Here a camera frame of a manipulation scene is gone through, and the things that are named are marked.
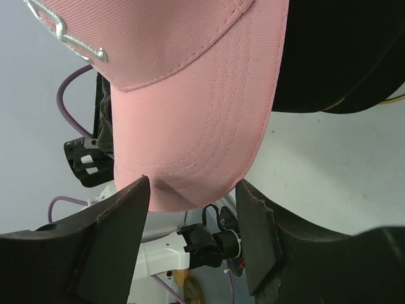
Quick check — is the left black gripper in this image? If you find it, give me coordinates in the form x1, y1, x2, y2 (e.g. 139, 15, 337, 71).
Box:
63, 74, 114, 187

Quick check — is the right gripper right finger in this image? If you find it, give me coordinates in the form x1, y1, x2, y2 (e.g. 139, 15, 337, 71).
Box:
235, 180, 404, 303

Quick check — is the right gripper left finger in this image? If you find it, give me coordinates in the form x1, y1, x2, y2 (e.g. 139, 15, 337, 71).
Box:
1, 176, 150, 303

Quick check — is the pink baseball cap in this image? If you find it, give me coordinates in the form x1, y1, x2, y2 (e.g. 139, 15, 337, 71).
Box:
27, 0, 289, 212

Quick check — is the black baseball cap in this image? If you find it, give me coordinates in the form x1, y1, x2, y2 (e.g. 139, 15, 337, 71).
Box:
273, 1, 404, 114

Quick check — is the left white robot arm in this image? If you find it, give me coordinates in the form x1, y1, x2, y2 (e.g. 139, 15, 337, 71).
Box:
56, 65, 190, 280

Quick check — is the gold wire hat stand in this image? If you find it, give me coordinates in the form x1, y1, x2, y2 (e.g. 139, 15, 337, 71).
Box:
380, 94, 405, 105

